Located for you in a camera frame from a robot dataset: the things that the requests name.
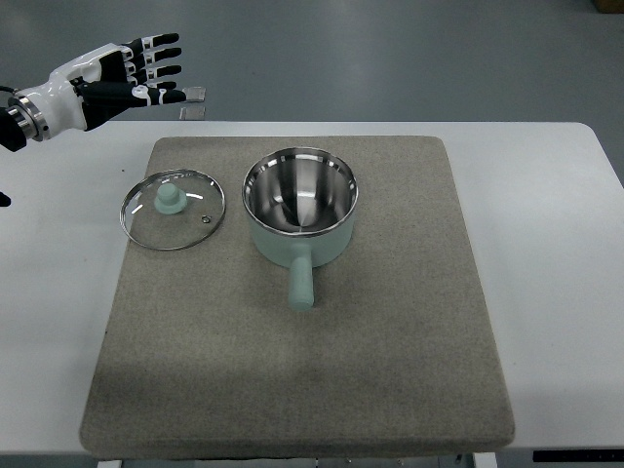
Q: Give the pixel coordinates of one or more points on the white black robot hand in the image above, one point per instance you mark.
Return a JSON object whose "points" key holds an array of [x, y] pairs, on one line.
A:
{"points": [[92, 89]]}

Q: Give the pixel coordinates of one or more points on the glass lid green knob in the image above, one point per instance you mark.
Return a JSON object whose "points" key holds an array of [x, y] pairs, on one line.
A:
{"points": [[173, 210]]}

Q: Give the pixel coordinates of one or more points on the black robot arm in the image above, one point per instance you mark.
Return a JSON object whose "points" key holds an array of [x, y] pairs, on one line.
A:
{"points": [[12, 138]]}

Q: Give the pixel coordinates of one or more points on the mint green steel pot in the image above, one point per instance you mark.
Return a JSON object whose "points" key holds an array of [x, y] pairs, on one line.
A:
{"points": [[301, 204]]}

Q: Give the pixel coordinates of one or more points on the upper metal floor plate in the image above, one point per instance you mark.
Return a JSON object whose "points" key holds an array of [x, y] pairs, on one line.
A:
{"points": [[194, 94]]}

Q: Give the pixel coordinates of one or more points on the metal floor plate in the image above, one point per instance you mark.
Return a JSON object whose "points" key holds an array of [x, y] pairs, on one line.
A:
{"points": [[192, 113], [194, 94]]}

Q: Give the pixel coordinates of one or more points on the lower metal floor plate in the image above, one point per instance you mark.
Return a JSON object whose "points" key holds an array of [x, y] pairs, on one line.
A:
{"points": [[192, 113]]}

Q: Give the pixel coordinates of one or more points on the grey felt mat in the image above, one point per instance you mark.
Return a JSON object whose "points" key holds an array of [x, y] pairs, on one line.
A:
{"points": [[203, 358]]}

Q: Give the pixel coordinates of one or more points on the cardboard box corner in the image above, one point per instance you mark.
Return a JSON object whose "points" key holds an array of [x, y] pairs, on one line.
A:
{"points": [[609, 6]]}

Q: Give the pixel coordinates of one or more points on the black table control panel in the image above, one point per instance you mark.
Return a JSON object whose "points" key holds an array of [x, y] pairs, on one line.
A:
{"points": [[578, 456]]}

